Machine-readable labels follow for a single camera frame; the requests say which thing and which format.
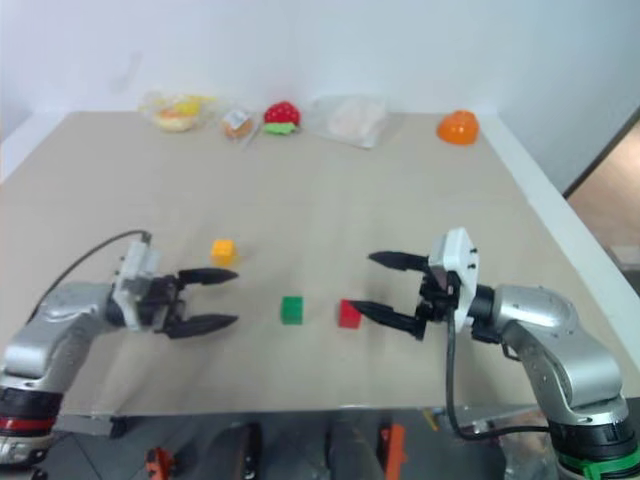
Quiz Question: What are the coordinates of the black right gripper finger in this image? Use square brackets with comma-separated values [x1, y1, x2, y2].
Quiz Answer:
[351, 300, 429, 343]
[368, 251, 431, 273]

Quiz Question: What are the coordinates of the clear bag with white contents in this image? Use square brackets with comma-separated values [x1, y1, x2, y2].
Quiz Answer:
[309, 95, 389, 150]

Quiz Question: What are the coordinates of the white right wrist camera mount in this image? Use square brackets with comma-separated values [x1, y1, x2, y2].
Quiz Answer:
[429, 227, 483, 332]

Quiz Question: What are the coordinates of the clear bag with yellow toys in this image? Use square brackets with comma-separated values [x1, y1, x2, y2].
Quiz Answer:
[138, 90, 219, 134]

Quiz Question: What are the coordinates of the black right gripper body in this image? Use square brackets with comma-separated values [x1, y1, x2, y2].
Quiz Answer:
[413, 259, 459, 326]

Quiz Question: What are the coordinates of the orange clamp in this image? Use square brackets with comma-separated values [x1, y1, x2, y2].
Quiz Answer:
[378, 423, 408, 480]
[144, 447, 177, 480]

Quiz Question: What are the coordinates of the red strawberry plush toy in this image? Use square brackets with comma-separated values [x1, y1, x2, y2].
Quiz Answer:
[262, 101, 303, 137]

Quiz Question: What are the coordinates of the green cube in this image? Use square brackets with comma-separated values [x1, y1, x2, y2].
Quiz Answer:
[280, 296, 305, 326]

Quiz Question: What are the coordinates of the orange plastic bowl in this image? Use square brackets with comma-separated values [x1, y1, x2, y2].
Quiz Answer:
[436, 109, 482, 147]

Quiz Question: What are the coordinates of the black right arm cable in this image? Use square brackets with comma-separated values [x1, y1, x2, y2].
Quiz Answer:
[443, 304, 551, 443]

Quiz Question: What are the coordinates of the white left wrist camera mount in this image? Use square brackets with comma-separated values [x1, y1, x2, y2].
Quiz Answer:
[110, 239, 164, 331]

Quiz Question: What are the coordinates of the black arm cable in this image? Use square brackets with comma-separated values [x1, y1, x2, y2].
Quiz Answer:
[29, 229, 153, 321]
[443, 304, 551, 443]

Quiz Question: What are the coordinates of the metal table frame bracket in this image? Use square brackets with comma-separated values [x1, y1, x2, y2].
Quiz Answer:
[58, 412, 127, 440]
[423, 403, 547, 437]

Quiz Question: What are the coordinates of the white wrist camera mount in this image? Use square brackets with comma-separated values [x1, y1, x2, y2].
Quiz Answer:
[429, 227, 483, 332]
[110, 239, 164, 331]

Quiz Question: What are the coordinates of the red cube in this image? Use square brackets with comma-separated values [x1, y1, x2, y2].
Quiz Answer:
[338, 299, 363, 330]

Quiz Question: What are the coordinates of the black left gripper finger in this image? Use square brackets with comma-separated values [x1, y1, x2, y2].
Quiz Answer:
[178, 268, 240, 287]
[167, 313, 240, 341]

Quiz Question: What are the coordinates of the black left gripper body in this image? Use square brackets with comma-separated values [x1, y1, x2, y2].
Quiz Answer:
[134, 273, 189, 335]

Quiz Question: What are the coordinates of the yellow cube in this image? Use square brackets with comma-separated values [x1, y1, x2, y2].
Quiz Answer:
[209, 239, 237, 267]

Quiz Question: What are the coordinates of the small bagged bread toy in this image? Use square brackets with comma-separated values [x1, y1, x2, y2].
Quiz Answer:
[220, 106, 259, 147]

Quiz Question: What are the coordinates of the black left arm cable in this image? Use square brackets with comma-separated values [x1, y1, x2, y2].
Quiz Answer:
[29, 229, 153, 321]

